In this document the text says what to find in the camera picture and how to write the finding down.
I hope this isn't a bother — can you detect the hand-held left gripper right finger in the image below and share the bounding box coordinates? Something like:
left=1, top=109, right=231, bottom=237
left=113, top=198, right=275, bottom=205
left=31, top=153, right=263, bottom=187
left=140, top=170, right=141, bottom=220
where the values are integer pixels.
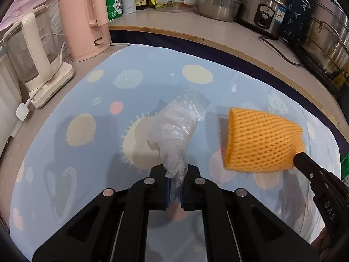
left=180, top=165, right=311, bottom=262

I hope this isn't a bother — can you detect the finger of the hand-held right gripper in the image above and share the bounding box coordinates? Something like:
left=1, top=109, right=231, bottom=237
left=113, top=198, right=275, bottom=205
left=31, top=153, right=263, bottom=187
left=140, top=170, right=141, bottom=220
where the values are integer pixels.
left=293, top=152, right=325, bottom=182

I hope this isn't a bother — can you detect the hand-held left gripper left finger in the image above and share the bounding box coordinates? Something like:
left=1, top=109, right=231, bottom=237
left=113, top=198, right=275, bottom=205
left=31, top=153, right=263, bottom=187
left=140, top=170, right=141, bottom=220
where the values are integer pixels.
left=32, top=165, right=175, bottom=262

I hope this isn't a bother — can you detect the orange foam net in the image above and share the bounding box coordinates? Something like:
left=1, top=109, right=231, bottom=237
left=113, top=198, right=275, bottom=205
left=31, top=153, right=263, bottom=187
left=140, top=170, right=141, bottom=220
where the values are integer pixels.
left=219, top=107, right=304, bottom=173

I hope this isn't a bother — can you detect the clear plastic bag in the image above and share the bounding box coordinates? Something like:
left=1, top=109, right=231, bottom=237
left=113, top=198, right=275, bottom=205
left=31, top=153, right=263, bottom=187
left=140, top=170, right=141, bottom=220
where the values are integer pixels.
left=146, top=90, right=210, bottom=190

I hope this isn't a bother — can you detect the person's right hand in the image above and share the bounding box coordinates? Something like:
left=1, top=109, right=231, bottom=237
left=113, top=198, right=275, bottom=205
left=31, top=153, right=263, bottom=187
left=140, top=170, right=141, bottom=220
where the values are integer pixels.
left=311, top=228, right=332, bottom=252

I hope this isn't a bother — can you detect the black induction cooker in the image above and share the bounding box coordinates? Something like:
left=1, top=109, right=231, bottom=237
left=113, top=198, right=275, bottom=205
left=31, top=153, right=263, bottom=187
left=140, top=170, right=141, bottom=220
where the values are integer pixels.
left=293, top=42, right=345, bottom=99

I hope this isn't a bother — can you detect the blue printed tablecloth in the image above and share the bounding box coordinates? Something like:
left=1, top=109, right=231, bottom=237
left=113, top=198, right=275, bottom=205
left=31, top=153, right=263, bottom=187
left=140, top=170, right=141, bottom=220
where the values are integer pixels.
left=8, top=44, right=344, bottom=252

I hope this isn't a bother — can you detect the large steel steamer pot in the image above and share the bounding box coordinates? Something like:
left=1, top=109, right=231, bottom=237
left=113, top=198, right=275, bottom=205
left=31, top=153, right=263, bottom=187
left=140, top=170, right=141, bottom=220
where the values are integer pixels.
left=298, top=0, right=349, bottom=79

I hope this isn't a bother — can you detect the steel rice cooker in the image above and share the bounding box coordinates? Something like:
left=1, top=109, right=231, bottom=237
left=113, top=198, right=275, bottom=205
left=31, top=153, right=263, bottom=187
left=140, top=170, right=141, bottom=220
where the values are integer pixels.
left=236, top=0, right=292, bottom=40

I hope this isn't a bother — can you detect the white power plug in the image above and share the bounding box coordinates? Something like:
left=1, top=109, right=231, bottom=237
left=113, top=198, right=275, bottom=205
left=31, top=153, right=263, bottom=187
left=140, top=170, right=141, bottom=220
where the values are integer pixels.
left=16, top=103, right=30, bottom=121

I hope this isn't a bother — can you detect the small steel pot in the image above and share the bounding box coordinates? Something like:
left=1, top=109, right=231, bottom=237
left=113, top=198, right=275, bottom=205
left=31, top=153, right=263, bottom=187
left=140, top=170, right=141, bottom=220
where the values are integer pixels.
left=196, top=0, right=243, bottom=22

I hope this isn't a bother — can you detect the clear food container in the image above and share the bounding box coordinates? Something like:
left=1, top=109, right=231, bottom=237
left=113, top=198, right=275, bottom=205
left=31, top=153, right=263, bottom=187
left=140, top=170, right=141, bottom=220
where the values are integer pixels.
left=154, top=0, right=197, bottom=13

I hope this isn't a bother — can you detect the pink electric kettle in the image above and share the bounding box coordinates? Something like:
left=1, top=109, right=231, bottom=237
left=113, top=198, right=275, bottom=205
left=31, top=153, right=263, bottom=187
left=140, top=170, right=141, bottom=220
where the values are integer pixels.
left=57, top=0, right=111, bottom=62

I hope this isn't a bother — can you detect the white glass kettle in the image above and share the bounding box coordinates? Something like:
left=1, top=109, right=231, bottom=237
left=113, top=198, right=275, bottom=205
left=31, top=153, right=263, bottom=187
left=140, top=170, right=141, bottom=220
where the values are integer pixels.
left=3, top=5, right=75, bottom=109

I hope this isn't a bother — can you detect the black power cable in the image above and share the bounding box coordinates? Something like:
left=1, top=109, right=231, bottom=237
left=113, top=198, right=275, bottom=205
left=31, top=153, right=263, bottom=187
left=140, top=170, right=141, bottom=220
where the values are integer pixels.
left=259, top=35, right=304, bottom=67

